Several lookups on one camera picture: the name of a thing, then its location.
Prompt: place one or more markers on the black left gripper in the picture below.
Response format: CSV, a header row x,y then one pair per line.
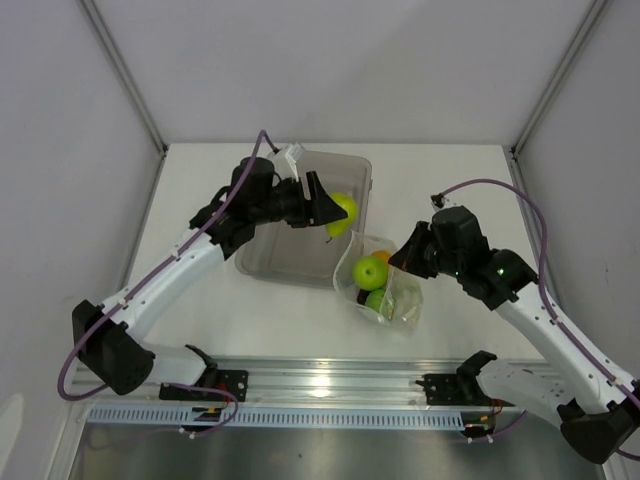
x,y
320,210

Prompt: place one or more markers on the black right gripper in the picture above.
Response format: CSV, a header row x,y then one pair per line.
x,y
408,256

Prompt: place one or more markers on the orange fruit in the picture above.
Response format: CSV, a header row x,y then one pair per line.
x,y
383,255

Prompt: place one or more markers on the clear dotted zip bag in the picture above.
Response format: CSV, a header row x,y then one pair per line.
x,y
363,245

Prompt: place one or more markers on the green custard apple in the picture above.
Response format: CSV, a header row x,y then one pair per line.
x,y
374,300

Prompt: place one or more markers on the purple eggplant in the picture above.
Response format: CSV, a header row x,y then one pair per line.
x,y
362,296

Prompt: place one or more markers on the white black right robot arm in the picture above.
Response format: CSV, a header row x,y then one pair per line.
x,y
595,404

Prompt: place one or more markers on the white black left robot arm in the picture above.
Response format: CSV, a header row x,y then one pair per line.
x,y
108,337

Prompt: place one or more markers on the grey plastic food bin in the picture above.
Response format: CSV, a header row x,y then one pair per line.
x,y
279,253

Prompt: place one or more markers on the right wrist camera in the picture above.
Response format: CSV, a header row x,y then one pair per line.
x,y
440,202

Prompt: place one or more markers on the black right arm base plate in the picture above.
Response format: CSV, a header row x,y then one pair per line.
x,y
451,390

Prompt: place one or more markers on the aluminium mounting rail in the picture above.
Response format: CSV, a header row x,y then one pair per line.
x,y
309,383

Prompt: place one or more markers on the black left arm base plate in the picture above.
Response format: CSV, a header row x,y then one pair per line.
x,y
209,387

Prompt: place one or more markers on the white slotted cable duct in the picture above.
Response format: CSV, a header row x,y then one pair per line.
x,y
414,419

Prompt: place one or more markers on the left aluminium frame post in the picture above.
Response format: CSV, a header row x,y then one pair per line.
x,y
121,70

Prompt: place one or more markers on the aluminium frame post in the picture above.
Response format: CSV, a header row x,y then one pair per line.
x,y
121,70
569,58

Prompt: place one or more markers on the right aluminium frame post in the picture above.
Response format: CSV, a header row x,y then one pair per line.
x,y
569,58

